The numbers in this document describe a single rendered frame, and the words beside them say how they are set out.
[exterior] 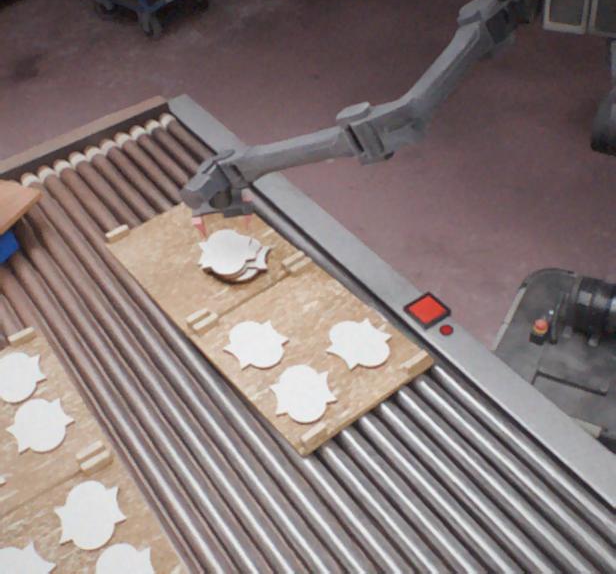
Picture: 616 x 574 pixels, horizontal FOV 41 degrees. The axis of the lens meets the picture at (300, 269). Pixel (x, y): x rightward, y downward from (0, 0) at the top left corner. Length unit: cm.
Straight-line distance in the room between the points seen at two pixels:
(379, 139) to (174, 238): 76
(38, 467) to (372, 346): 72
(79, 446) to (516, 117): 290
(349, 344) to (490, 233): 176
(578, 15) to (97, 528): 140
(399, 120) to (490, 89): 283
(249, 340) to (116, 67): 328
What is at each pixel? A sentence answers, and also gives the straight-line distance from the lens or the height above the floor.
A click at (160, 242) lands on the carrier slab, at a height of 94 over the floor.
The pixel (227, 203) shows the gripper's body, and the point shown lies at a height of 112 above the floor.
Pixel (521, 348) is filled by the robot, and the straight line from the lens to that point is 272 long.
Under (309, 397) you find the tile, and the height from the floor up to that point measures 95.
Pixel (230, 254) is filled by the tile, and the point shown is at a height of 99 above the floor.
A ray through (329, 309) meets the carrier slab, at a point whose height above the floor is 94.
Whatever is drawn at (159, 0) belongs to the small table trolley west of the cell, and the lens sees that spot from 502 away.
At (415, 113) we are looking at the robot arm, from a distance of 151.
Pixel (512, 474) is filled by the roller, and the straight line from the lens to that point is 164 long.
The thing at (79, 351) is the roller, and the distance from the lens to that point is 195.
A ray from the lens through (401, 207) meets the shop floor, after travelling 358.
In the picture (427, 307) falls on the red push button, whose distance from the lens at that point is 187.
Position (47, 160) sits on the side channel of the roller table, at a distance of 256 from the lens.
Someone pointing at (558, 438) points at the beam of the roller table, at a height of 92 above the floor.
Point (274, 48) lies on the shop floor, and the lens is 481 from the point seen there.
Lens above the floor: 229
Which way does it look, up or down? 43 degrees down
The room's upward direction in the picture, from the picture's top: 8 degrees counter-clockwise
